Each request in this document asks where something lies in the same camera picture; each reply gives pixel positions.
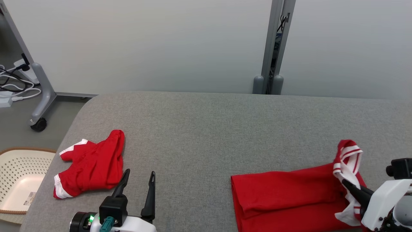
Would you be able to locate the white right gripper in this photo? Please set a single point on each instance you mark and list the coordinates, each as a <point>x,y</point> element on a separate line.
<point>386,203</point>

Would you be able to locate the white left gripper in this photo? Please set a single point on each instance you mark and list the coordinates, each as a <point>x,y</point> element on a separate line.
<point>135,225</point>

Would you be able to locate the red shorts white trim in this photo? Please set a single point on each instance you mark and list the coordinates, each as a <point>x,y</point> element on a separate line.
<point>93,164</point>

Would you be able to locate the red Bulls 23 jersey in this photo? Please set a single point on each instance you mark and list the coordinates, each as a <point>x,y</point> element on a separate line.
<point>283,199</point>

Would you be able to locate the grey fabric sofa seat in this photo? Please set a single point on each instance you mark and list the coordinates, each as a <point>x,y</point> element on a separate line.
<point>193,129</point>

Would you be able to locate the cream perforated laundry basket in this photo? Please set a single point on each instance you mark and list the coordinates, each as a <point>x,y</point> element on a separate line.
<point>19,183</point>

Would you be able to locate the grey rolling stand with caster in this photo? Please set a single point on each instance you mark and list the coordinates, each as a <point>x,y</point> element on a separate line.
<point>45,93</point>

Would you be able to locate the white flat power strip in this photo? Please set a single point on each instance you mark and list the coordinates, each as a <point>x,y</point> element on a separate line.
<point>4,101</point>

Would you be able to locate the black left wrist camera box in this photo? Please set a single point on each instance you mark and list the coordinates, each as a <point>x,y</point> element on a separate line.
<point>112,209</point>

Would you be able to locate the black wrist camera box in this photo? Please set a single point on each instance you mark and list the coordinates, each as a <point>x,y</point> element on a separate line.
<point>112,209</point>
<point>400,169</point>

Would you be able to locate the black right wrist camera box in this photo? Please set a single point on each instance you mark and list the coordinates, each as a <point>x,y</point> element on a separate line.
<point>400,169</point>

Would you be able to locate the grey partition post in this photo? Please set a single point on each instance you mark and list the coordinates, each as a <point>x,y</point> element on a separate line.
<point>273,48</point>

